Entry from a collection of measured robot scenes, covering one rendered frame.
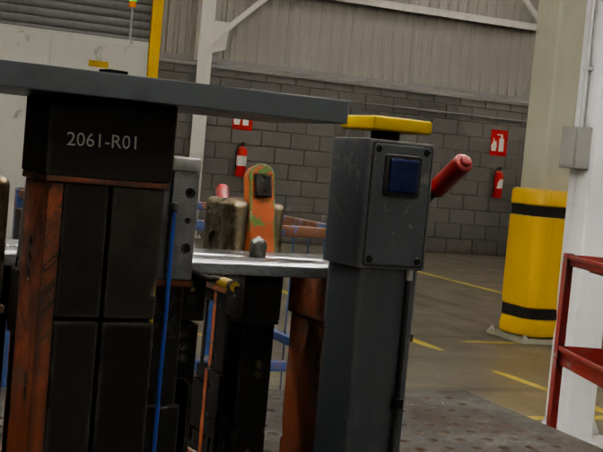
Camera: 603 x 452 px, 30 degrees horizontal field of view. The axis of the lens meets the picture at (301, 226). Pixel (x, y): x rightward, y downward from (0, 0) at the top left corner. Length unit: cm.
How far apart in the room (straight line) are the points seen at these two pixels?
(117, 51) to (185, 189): 818
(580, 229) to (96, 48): 511
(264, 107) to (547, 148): 739
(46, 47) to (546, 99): 385
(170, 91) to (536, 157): 752
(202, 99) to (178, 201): 22
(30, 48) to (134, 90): 825
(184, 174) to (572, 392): 418
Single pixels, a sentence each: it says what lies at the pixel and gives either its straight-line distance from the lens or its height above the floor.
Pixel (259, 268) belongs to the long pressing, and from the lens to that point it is 123.
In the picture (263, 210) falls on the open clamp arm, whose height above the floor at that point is 105.
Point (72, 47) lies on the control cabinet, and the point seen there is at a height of 188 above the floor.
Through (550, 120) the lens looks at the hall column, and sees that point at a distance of 824.
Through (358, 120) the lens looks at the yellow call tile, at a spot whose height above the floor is 116.
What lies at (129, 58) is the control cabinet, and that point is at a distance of 924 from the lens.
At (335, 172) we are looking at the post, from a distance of 101.
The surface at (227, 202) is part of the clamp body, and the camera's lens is 148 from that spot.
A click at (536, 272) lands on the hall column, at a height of 51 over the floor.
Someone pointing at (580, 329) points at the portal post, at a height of 51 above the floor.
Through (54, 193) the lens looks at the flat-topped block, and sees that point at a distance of 86.
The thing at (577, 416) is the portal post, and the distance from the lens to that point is 518.
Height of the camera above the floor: 111
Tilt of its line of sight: 3 degrees down
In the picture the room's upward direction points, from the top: 5 degrees clockwise
